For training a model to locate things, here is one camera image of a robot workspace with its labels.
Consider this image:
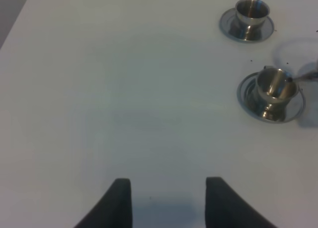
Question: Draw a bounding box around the near stainless steel teacup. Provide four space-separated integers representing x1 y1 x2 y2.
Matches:
256 66 299 106

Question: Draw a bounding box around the far steel saucer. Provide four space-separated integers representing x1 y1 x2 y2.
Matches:
219 8 274 43

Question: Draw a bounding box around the near steel saucer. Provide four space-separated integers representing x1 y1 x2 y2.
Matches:
237 73 306 124

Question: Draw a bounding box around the stainless steel teapot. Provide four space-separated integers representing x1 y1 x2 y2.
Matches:
286 62 318 83

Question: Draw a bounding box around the stainless steel teacup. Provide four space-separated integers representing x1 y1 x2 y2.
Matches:
235 0 270 27
256 66 299 106

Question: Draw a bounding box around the far stainless steel teacup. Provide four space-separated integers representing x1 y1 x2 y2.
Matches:
235 0 270 27

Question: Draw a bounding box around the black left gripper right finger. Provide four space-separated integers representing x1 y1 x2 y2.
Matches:
205 177 275 228

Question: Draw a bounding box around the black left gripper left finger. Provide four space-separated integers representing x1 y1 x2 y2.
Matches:
76 178 133 228

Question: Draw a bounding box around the steel saucer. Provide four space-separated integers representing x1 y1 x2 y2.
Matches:
237 73 306 124
219 8 274 43

